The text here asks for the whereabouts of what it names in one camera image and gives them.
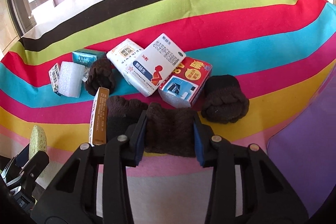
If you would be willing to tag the white gold toothpaste box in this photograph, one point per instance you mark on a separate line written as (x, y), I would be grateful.
(97, 128)

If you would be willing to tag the teal shiny small box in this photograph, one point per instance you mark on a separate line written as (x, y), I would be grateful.
(87, 57)

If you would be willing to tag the green round sponge pad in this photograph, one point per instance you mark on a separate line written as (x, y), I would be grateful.
(38, 141)

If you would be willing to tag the white orange tissue pack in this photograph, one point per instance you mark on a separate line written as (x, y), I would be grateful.
(122, 55)

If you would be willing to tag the rainbow striped tablecloth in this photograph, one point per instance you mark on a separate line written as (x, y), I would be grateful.
(281, 52)

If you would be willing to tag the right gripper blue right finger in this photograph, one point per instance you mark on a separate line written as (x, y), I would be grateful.
(204, 149)

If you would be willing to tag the white medicine box red figure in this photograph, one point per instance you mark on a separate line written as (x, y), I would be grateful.
(154, 64)

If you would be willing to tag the purple storage box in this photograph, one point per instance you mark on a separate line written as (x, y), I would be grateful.
(304, 151)

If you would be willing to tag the dark brown knit sock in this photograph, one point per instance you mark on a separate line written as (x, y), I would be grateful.
(224, 100)
(168, 131)
(100, 76)

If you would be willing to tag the white foam block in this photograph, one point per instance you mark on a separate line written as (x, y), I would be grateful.
(70, 80)

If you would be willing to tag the white green barcode medicine box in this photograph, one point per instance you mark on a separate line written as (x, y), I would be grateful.
(54, 74)

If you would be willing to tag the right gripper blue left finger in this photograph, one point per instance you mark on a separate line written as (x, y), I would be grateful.
(135, 141)

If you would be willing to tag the red blue 48 box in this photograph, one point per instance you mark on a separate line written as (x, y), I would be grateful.
(184, 85)

